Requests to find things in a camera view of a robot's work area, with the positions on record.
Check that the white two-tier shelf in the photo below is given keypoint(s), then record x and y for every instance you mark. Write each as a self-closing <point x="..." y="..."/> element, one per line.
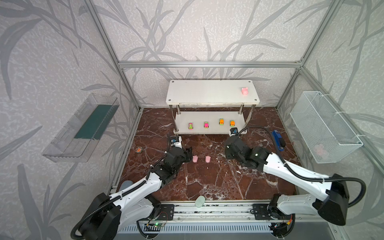
<point x="199" y="101"/>

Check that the clear plastic wall bin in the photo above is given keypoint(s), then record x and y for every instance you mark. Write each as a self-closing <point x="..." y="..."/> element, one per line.
<point x="79" y="137"/>

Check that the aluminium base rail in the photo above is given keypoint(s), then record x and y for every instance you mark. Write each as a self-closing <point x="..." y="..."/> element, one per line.
<point x="214" y="217"/>

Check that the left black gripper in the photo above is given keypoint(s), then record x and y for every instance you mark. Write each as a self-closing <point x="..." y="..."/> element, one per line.
<point x="185" y="153"/>

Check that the pink item in basket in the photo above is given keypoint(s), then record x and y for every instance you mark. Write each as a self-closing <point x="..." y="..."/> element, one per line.
<point x="321" y="151"/>

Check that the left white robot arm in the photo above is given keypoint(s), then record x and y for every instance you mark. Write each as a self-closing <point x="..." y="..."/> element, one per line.
<point x="129" y="198"/>

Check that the grey blue sponge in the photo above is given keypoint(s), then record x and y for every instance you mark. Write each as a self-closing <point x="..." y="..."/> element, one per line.
<point x="125" y="185"/>

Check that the pale green oval soap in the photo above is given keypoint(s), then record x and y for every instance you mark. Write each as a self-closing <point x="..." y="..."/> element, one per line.
<point x="199" y="202"/>

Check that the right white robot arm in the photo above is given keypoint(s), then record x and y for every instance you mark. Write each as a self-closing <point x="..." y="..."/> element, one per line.
<point x="328" y="197"/>

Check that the white wire wall basket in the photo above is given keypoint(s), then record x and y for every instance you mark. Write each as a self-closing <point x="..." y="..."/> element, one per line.
<point x="320" y="123"/>

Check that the blue stapler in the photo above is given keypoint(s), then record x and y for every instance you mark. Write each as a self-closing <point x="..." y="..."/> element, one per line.
<point x="279" y="140"/>

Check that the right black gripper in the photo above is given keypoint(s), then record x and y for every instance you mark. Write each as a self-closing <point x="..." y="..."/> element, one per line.
<point x="229" y="147"/>

